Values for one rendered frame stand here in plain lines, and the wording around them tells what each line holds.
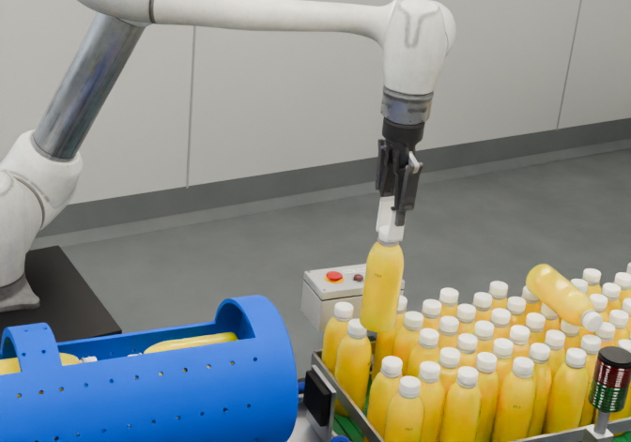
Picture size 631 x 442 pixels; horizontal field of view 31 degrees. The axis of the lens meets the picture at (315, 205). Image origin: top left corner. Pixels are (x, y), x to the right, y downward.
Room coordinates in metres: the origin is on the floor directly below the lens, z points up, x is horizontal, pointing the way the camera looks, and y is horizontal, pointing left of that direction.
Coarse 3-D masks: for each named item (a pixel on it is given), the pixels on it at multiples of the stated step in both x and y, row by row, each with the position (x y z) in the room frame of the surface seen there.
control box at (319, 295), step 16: (304, 272) 2.23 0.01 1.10; (320, 272) 2.24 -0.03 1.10; (352, 272) 2.25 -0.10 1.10; (304, 288) 2.23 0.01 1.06; (320, 288) 2.16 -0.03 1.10; (336, 288) 2.17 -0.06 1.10; (352, 288) 2.18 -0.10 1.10; (304, 304) 2.22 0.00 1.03; (320, 304) 2.15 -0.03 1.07; (352, 304) 2.18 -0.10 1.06; (320, 320) 2.15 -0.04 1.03
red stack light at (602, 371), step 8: (600, 360) 1.72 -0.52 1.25; (600, 368) 1.71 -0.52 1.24; (608, 368) 1.70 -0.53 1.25; (616, 368) 1.70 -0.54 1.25; (624, 368) 1.70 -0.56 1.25; (600, 376) 1.71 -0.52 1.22; (608, 376) 1.70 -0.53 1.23; (616, 376) 1.70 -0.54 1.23; (624, 376) 1.70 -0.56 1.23; (608, 384) 1.70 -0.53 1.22; (616, 384) 1.70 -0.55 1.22; (624, 384) 1.70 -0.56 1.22
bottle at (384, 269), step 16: (368, 256) 1.95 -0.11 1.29; (384, 256) 1.92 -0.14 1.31; (400, 256) 1.94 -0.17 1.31; (368, 272) 1.93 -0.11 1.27; (384, 272) 1.92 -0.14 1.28; (400, 272) 1.93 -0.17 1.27; (368, 288) 1.93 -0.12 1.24; (384, 288) 1.92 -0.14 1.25; (400, 288) 1.94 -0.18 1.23; (368, 304) 1.92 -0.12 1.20; (384, 304) 1.92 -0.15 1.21; (368, 320) 1.92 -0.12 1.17; (384, 320) 1.92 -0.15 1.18
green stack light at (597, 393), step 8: (592, 384) 1.73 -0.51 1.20; (600, 384) 1.71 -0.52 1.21; (592, 392) 1.72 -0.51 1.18; (600, 392) 1.70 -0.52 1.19; (608, 392) 1.70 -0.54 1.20; (616, 392) 1.70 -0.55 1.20; (624, 392) 1.70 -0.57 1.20; (592, 400) 1.72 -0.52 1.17; (600, 400) 1.70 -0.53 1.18; (608, 400) 1.70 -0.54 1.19; (616, 400) 1.70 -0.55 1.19; (624, 400) 1.71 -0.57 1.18; (600, 408) 1.70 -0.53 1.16; (608, 408) 1.70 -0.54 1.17; (616, 408) 1.70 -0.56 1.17
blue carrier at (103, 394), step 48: (48, 336) 1.65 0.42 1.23; (144, 336) 1.86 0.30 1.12; (192, 336) 1.91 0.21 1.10; (240, 336) 1.94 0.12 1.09; (288, 336) 1.77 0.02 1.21; (0, 384) 1.54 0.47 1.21; (48, 384) 1.56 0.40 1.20; (96, 384) 1.59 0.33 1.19; (144, 384) 1.61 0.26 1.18; (192, 384) 1.64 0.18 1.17; (240, 384) 1.68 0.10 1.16; (288, 384) 1.71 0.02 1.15; (0, 432) 1.49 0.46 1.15; (48, 432) 1.52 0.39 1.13; (96, 432) 1.55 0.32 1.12; (144, 432) 1.58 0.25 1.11; (192, 432) 1.62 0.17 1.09; (240, 432) 1.66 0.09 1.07; (288, 432) 1.71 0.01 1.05
